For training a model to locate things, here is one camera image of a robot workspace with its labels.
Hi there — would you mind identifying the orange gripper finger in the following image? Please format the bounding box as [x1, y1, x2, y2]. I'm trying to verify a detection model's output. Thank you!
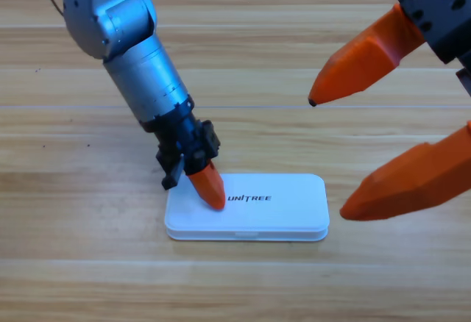
[339, 121, 471, 222]

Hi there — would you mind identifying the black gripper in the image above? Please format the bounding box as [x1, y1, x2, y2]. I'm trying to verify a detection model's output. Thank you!
[141, 95, 227, 212]
[308, 0, 471, 108]

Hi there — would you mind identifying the white Unitree pencil case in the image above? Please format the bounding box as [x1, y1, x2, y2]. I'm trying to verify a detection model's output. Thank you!
[163, 172, 331, 243]

